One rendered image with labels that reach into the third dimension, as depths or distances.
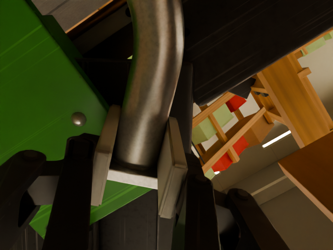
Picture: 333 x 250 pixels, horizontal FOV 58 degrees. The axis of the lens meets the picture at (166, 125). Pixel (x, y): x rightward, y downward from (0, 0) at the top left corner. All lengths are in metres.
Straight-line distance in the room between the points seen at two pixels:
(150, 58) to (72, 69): 0.07
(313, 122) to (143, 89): 0.91
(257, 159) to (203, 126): 6.31
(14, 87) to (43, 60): 0.03
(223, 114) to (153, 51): 3.63
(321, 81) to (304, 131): 8.83
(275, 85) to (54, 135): 0.84
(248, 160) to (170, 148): 9.49
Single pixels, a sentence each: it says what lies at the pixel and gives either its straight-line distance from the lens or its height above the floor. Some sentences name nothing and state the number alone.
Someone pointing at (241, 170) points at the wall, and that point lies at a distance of 9.69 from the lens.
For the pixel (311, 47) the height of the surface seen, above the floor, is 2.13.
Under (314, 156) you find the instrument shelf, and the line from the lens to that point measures 0.75.
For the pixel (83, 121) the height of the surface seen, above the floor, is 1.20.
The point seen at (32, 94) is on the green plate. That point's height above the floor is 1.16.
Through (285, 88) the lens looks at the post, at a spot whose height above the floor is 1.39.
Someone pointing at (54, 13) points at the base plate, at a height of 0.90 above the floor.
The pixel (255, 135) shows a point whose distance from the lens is 4.18.
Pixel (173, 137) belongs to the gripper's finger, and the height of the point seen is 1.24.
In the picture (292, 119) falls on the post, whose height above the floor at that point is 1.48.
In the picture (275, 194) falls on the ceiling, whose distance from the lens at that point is 7.84.
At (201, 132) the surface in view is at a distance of 3.47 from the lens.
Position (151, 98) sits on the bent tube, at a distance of 0.17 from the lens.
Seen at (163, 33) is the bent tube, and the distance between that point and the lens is 0.17.
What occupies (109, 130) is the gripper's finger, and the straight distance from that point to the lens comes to 0.16.
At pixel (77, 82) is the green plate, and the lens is 0.22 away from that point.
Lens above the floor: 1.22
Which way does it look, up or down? 4 degrees up
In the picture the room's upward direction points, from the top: 148 degrees clockwise
